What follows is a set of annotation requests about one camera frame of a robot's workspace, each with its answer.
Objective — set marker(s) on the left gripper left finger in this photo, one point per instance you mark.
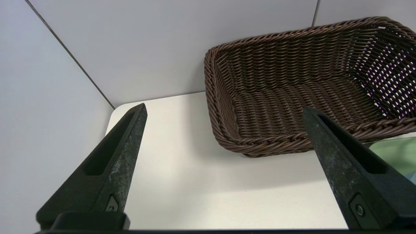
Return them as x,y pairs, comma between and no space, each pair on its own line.
107,175

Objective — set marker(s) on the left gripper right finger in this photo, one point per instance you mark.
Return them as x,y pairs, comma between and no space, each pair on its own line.
364,182

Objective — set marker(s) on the dark brown wicker basket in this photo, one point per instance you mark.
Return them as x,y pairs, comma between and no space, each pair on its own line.
292,107

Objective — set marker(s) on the light green plastic tray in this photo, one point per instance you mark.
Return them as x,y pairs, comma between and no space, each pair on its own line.
396,154

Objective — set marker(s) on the light blue mesh loofah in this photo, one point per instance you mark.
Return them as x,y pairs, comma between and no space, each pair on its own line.
412,178

